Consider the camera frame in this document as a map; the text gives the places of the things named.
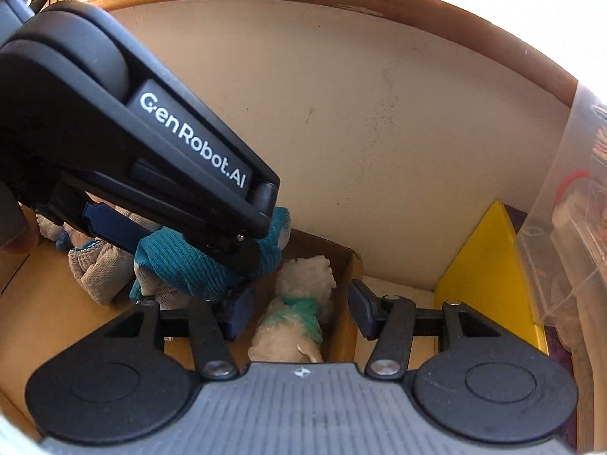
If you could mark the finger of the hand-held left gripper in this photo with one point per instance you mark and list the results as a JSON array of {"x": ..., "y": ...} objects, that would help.
[
  {"x": 237, "y": 252},
  {"x": 118, "y": 230}
]

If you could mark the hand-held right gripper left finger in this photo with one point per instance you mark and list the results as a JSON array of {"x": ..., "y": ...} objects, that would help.
[{"x": 239, "y": 315}]

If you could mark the teal and grey sock bundle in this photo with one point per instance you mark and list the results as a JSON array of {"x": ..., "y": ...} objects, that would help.
[{"x": 180, "y": 260}]

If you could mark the cardboard box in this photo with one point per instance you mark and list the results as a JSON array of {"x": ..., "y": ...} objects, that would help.
[{"x": 47, "y": 327}]

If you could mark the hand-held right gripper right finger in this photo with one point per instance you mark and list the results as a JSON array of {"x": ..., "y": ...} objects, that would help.
[{"x": 363, "y": 308}]

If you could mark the clear plastic container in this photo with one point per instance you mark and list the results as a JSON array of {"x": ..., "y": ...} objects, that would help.
[{"x": 555, "y": 227}]

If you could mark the yellow box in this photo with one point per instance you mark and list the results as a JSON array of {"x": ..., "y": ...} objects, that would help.
[{"x": 488, "y": 275}]

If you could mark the white fluffy bundle green band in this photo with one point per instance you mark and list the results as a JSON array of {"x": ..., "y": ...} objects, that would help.
[{"x": 298, "y": 294}]

